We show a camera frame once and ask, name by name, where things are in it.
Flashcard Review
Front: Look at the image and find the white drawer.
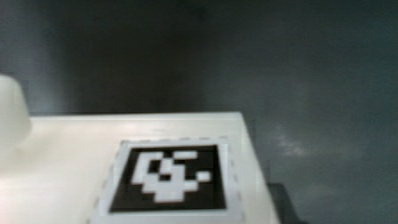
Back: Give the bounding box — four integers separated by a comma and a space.
0, 75, 280, 224

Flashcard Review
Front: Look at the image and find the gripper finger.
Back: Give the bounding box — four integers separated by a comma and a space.
268, 183, 307, 224

